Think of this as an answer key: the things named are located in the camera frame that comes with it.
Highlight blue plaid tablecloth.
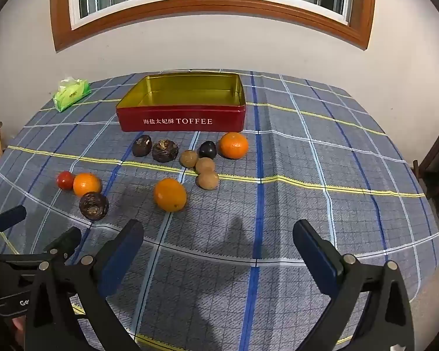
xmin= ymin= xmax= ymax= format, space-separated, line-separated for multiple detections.
xmin=0 ymin=69 xmax=439 ymax=351

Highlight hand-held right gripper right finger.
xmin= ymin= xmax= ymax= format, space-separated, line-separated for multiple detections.
xmin=293 ymin=219 xmax=415 ymax=351

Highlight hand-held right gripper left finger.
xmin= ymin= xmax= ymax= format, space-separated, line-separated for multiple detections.
xmin=25 ymin=219 xmax=145 ymax=351

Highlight smooth oval orange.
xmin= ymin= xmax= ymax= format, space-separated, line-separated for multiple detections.
xmin=153 ymin=178 xmax=187 ymax=213

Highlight small dark purple fruit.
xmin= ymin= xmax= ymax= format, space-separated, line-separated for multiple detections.
xmin=198 ymin=141 xmax=217 ymax=160

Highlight brown longan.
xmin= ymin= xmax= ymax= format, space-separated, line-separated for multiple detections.
xmin=179 ymin=150 xmax=199 ymax=169
xmin=196 ymin=171 xmax=220 ymax=190
xmin=195 ymin=157 xmax=216 ymax=175

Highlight red tin box gold inside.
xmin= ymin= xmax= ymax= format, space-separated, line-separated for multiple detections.
xmin=116 ymin=73 xmax=247 ymax=133

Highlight small red tomato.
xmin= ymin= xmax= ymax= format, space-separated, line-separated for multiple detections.
xmin=57 ymin=171 xmax=76 ymax=191

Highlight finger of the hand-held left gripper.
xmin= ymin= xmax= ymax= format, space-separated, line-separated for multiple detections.
xmin=0 ymin=205 xmax=27 ymax=244
xmin=44 ymin=227 xmax=82 ymax=264

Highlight green tissue pack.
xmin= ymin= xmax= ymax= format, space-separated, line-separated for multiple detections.
xmin=53 ymin=77 xmax=92 ymax=113

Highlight mandarin orange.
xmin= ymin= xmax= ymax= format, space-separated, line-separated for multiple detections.
xmin=219 ymin=132 xmax=249 ymax=159
xmin=73 ymin=173 xmax=102 ymax=197

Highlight wooden framed window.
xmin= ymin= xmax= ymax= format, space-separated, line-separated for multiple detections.
xmin=50 ymin=0 xmax=377 ymax=52

